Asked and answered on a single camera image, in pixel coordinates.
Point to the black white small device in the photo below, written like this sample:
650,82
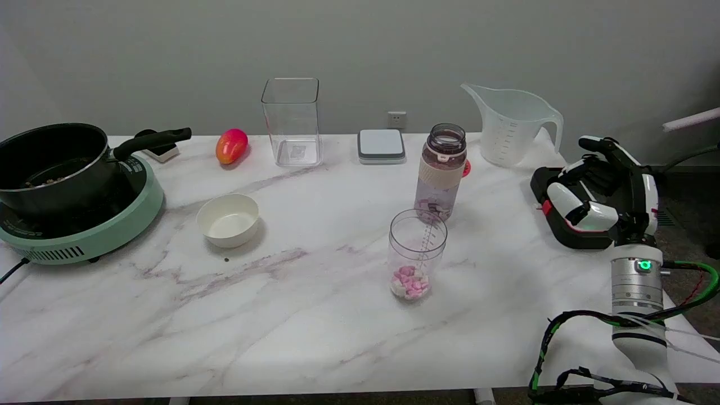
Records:
160,151

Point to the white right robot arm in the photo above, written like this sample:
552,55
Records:
639,315

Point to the clear square plastic container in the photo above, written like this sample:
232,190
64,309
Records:
292,121

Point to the green induction cooker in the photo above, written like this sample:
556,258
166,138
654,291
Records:
107,225

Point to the grey white kitchen scale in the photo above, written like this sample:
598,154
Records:
381,145

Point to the clear measuring cup with candies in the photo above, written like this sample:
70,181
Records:
417,254

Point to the large translucent measuring jug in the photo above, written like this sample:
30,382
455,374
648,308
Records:
513,126

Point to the white wall socket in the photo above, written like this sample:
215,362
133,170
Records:
396,119

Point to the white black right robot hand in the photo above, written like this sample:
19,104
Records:
585,212

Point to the purple tinted water bottle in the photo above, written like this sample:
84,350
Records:
441,174

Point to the white ceramic bowl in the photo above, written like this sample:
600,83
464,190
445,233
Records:
228,220

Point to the red orange mango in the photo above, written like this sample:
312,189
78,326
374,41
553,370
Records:
231,145

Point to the white pipe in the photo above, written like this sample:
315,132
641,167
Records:
692,119

